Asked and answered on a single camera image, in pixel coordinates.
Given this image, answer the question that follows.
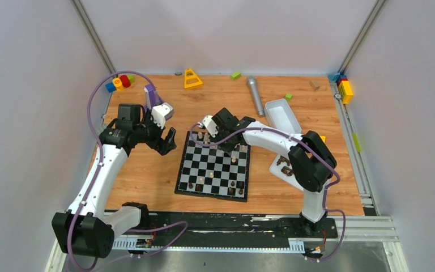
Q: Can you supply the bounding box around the black white chessboard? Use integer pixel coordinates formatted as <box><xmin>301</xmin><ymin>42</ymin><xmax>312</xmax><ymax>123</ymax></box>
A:
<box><xmin>174</xmin><ymin>131</ymin><xmax>251</xmax><ymax>202</ymax></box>

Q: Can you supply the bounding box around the silver microphone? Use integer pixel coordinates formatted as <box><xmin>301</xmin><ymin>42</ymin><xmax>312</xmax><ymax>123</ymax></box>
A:
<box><xmin>246</xmin><ymin>75</ymin><xmax>265</xmax><ymax>117</ymax></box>

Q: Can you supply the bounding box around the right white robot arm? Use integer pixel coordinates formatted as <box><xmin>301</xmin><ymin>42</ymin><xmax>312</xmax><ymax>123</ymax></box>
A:
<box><xmin>196</xmin><ymin>108</ymin><xmax>340</xmax><ymax>237</ymax></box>

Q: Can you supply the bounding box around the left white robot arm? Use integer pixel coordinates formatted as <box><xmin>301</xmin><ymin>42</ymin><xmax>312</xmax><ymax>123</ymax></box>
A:
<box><xmin>52</xmin><ymin>103</ymin><xmax>176</xmax><ymax>258</ymax></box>

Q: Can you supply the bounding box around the dark chess pieces pile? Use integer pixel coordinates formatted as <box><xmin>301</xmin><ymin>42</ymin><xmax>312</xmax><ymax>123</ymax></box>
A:
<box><xmin>276</xmin><ymin>156</ymin><xmax>293</xmax><ymax>177</ymax></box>

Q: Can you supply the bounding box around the purple metronome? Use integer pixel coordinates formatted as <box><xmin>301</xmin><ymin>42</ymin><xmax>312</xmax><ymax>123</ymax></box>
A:
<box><xmin>144</xmin><ymin>84</ymin><xmax>164</xmax><ymax>110</ymax></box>

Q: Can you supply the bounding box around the green block top centre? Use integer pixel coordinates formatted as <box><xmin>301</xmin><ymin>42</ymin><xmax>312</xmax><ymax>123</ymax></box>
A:
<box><xmin>230</xmin><ymin>71</ymin><xmax>242</xmax><ymax>80</ymax></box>

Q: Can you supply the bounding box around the white box lid tray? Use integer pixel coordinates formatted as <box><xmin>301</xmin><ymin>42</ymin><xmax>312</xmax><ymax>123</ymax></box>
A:
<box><xmin>268</xmin><ymin>155</ymin><xmax>303</xmax><ymax>191</ymax></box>

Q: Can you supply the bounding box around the white box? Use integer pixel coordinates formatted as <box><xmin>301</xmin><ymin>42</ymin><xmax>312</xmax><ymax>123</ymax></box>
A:
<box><xmin>265</xmin><ymin>99</ymin><xmax>302</xmax><ymax>134</ymax></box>

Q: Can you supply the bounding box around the yellow triangle toy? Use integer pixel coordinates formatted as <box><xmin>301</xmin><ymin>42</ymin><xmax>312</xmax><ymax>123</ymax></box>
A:
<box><xmin>184</xmin><ymin>69</ymin><xmax>203</xmax><ymax>90</ymax></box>

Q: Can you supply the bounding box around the red cylinder block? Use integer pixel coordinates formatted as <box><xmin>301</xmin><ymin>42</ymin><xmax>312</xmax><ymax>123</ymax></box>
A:
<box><xmin>120</xmin><ymin>75</ymin><xmax>131</xmax><ymax>88</ymax></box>

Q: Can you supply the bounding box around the yellow cylinder block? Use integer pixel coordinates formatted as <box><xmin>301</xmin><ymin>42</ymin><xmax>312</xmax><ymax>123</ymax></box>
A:
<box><xmin>112</xmin><ymin>78</ymin><xmax>124</xmax><ymax>91</ymax></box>

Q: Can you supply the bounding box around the blue block left corner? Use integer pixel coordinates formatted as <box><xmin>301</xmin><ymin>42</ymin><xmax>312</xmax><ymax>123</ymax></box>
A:
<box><xmin>105</xmin><ymin>82</ymin><xmax>117</xmax><ymax>93</ymax></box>

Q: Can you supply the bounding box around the brown wooden block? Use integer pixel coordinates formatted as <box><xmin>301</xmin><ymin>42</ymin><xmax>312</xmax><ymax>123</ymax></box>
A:
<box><xmin>309</xmin><ymin>80</ymin><xmax>321</xmax><ymax>91</ymax></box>

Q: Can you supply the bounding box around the yellow brick stack right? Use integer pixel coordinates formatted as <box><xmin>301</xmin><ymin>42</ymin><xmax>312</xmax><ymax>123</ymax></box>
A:
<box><xmin>338</xmin><ymin>80</ymin><xmax>353</xmax><ymax>104</ymax></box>

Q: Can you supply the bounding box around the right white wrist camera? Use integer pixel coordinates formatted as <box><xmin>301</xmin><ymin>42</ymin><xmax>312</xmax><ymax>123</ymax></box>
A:
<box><xmin>202</xmin><ymin>115</ymin><xmax>218</xmax><ymax>137</ymax></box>

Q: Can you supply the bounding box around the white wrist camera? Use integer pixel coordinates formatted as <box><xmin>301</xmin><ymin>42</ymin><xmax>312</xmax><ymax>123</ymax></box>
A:
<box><xmin>151</xmin><ymin>103</ymin><xmax>174</xmax><ymax>130</ymax></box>
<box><xmin>202</xmin><ymin>115</ymin><xmax>218</xmax><ymax>137</ymax></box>

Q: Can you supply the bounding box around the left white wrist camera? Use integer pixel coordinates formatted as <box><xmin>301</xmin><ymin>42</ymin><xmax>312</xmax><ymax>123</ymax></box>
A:
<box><xmin>151</xmin><ymin>103</ymin><xmax>174</xmax><ymax>130</ymax></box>

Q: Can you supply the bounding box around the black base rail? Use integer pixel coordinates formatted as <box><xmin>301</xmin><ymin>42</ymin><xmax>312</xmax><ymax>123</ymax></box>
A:
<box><xmin>127</xmin><ymin>211</ymin><xmax>338</xmax><ymax>249</ymax></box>

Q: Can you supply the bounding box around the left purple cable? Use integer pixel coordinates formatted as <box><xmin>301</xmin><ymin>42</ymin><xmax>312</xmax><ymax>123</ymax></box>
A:
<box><xmin>66</xmin><ymin>70</ymin><xmax>189</xmax><ymax>272</ymax></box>

